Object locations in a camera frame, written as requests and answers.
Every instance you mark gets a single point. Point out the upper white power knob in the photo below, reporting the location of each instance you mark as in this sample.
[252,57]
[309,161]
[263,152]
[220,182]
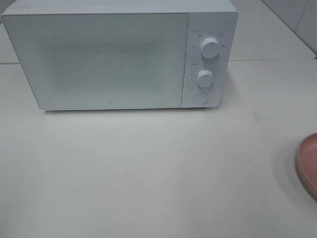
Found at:
[210,47]

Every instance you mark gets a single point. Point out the pink round plate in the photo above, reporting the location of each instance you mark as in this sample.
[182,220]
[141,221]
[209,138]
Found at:
[306,164]

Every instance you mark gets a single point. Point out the white microwave door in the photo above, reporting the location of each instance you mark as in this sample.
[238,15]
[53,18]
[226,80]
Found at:
[101,61]

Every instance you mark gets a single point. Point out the lower white timer knob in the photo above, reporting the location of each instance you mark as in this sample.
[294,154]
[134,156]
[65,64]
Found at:
[204,78]

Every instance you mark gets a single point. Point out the white microwave oven body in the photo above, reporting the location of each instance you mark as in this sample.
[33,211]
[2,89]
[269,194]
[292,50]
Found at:
[205,18]

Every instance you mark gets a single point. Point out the round white door button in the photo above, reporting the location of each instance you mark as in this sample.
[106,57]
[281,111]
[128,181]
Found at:
[201,98]

